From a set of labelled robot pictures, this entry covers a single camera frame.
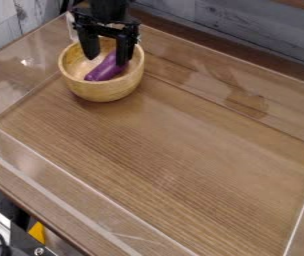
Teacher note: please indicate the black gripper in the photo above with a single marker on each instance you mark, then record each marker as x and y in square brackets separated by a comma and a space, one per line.
[105, 18]

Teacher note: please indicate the purple toy eggplant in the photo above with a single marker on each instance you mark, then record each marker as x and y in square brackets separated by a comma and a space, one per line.
[107, 69]

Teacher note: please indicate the brown wooden bowl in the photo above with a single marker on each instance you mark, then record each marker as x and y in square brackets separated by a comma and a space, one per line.
[75, 66]

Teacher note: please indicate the clear acrylic back barrier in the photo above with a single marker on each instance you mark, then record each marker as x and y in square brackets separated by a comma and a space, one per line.
[255, 91]

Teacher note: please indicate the clear acrylic barrier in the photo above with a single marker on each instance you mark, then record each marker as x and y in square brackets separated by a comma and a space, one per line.
[97, 226]
[255, 91]

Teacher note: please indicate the clear acrylic front barrier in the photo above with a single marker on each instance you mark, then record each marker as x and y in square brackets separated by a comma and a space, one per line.
[97, 226]

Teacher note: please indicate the yellow black device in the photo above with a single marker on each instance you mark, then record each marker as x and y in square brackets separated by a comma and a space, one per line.
[24, 245]

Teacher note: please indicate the clear acrylic corner bracket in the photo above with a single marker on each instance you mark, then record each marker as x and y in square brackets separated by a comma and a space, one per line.
[72, 31]

